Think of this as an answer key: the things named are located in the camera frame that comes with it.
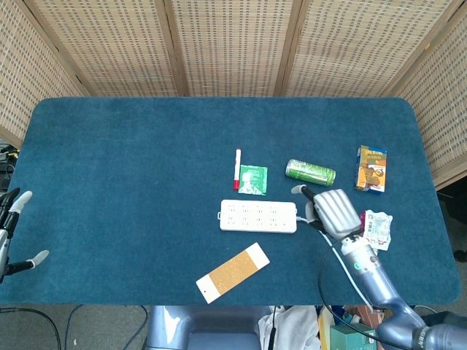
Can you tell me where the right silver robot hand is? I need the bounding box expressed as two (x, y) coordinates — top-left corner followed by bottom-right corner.
(290, 184), (364, 241)

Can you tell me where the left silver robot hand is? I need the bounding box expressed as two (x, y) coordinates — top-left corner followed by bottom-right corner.
(0, 187), (50, 284)

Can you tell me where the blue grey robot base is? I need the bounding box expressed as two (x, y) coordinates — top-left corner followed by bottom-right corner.
(144, 305), (271, 350)

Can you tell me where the white power strip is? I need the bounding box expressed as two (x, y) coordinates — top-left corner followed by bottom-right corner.
(217, 198), (298, 233)

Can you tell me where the white spouted drink pouch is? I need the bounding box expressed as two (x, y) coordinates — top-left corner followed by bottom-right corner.
(359, 209), (394, 252)

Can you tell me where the green drink can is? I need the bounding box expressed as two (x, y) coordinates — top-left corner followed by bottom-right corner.
(285, 158), (337, 187)

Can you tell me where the orange blue snack box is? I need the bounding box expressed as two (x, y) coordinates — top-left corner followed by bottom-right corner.
(353, 144), (388, 194)

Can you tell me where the green sachet packet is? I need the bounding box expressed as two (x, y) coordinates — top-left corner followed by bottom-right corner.
(237, 164), (269, 197)

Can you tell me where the red white marker pen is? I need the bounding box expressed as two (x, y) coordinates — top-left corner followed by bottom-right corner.
(232, 148), (242, 190)

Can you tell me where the white orange flat card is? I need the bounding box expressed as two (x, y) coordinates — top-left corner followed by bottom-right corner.
(195, 241), (271, 305)

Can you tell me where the white cloth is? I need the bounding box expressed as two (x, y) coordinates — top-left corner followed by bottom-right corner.
(258, 305), (323, 350)

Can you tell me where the green cardboard box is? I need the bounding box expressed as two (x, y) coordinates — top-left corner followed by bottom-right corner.
(330, 322), (378, 350)

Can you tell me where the blue felt table mat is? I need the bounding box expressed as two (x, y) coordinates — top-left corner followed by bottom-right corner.
(0, 96), (461, 307)

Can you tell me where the woven bamboo folding screen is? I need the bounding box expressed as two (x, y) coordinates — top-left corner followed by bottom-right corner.
(0, 0), (467, 190)

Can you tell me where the white power strip cable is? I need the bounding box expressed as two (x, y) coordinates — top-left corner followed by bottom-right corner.
(296, 216), (374, 311)

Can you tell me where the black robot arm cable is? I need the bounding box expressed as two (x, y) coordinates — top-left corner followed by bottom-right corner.
(317, 233), (413, 350)

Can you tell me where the black floor cable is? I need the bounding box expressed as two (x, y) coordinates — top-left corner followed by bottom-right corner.
(0, 308), (62, 350)

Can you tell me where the blue floor cable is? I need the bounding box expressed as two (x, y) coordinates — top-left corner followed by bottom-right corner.
(63, 305), (85, 350)

